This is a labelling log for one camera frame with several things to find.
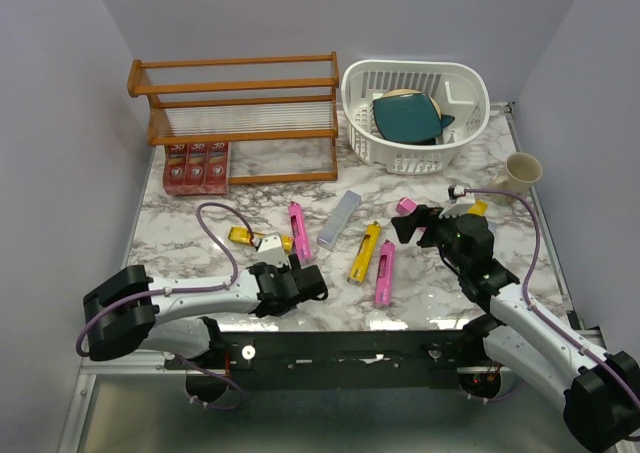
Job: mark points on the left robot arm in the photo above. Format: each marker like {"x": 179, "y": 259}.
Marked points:
{"x": 132, "y": 310}

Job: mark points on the pink toothpaste box centre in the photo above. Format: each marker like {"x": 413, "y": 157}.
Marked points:
{"x": 385, "y": 272}

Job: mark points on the beige round plate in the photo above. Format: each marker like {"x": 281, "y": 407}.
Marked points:
{"x": 404, "y": 92}

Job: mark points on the white plastic basket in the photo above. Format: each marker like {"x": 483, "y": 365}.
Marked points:
{"x": 458, "y": 89}

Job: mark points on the beige ceramic mug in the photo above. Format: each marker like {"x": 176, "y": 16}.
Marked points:
{"x": 518, "y": 174}

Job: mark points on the red 3D toothpaste box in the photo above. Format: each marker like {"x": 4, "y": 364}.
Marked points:
{"x": 217, "y": 166}
{"x": 195, "y": 168}
{"x": 174, "y": 169}

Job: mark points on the silver toothpaste box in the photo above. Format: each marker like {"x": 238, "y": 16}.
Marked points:
{"x": 338, "y": 219}

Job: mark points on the yellow toothpaste box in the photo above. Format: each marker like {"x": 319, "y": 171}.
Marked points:
{"x": 365, "y": 254}
{"x": 479, "y": 208}
{"x": 241, "y": 236}

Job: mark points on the pink toothpaste box left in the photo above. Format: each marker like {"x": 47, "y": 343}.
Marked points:
{"x": 302, "y": 244}

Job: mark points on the teal square plate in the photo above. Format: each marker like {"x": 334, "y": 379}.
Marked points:
{"x": 408, "y": 120}

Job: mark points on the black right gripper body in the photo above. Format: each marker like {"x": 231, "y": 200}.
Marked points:
{"x": 444, "y": 234}

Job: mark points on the orange wooden three-tier shelf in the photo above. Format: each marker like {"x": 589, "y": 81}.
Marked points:
{"x": 281, "y": 109}

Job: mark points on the large pink toothpaste box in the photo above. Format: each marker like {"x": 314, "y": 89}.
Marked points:
{"x": 406, "y": 205}

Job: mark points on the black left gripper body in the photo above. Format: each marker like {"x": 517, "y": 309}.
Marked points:
{"x": 282, "y": 270}

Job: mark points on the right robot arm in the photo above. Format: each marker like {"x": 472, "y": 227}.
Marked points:
{"x": 596, "y": 392}

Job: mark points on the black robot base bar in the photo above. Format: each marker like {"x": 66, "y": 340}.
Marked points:
{"x": 270, "y": 361}

